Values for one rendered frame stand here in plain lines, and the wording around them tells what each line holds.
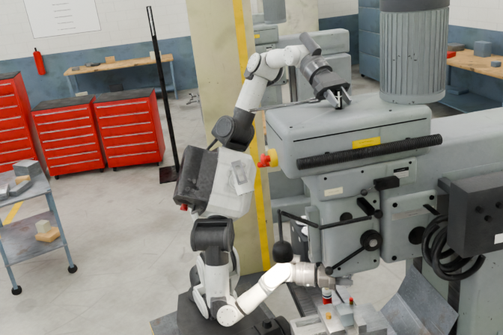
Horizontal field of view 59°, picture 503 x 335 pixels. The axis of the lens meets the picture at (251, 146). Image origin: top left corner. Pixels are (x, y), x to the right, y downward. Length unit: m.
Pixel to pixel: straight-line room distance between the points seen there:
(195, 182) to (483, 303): 1.09
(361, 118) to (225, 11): 1.86
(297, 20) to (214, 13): 6.92
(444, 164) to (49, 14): 9.62
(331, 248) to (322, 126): 0.44
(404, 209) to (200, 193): 0.72
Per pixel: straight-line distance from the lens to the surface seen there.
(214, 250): 1.67
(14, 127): 6.38
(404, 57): 1.42
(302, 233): 2.20
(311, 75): 1.46
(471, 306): 1.78
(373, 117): 1.35
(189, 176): 1.67
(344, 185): 1.40
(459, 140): 1.56
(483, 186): 1.33
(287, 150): 1.28
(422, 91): 1.44
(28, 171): 4.40
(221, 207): 1.68
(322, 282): 1.71
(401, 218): 1.55
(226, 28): 3.04
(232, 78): 3.09
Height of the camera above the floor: 2.31
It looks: 21 degrees down
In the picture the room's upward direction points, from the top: 6 degrees counter-clockwise
